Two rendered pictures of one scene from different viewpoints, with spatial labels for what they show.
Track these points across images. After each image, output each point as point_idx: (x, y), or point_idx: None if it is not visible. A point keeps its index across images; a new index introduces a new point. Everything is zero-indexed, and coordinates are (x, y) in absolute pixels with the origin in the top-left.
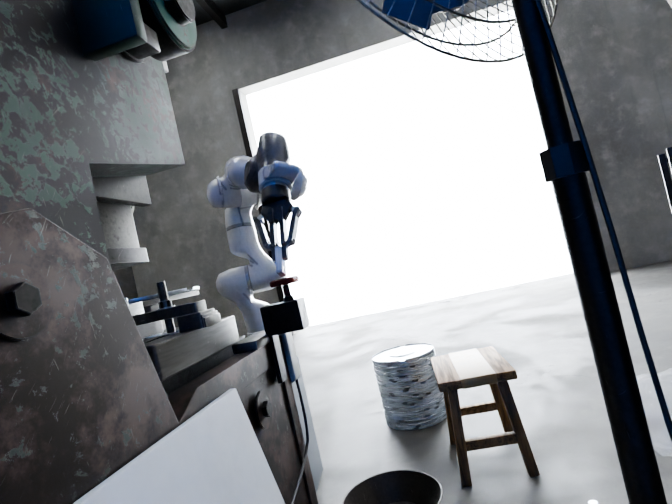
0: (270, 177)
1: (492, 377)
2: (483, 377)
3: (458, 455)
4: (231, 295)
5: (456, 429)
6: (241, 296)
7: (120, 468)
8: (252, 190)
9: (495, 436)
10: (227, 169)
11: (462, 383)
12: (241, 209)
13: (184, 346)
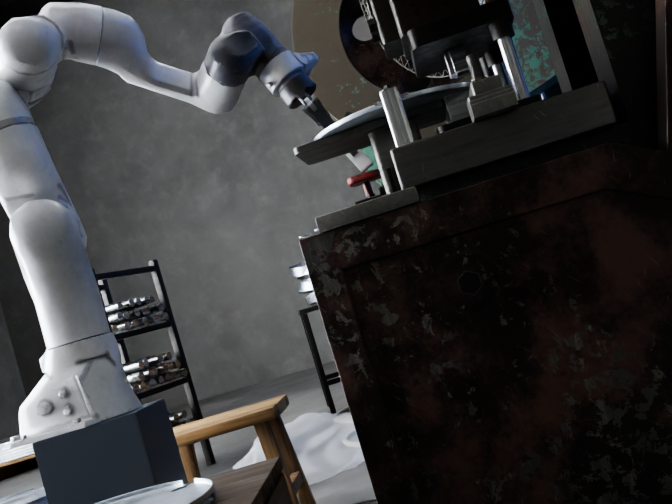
0: (304, 66)
1: (284, 400)
2: (282, 400)
3: (296, 501)
4: (74, 248)
5: (285, 469)
6: (86, 255)
7: None
8: (244, 70)
9: (294, 476)
10: (107, 17)
11: (279, 406)
12: (29, 97)
13: None
